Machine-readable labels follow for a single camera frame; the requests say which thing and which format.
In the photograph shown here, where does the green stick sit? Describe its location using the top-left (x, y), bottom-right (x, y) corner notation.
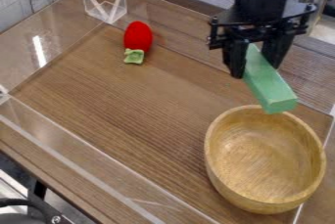
top-left (243, 44), bottom-right (297, 113)

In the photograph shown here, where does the clear acrylic tray wall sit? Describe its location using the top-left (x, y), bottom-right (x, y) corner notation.
top-left (0, 86), bottom-right (218, 224)

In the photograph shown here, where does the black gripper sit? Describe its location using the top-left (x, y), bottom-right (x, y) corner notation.
top-left (206, 2), bottom-right (317, 79)

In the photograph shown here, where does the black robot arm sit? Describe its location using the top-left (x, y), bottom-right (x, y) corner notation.
top-left (207, 0), bottom-right (316, 78)

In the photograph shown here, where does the clear acrylic corner bracket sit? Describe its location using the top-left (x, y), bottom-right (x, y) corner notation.
top-left (83, 0), bottom-right (127, 24)

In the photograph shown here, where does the red plush strawberry toy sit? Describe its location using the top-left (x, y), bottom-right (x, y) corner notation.
top-left (123, 21), bottom-right (152, 65)

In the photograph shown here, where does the brown wooden bowl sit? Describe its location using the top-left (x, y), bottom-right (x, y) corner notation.
top-left (203, 105), bottom-right (325, 214)

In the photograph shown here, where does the black table leg frame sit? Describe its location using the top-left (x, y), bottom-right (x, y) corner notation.
top-left (0, 180), bottom-right (76, 224)

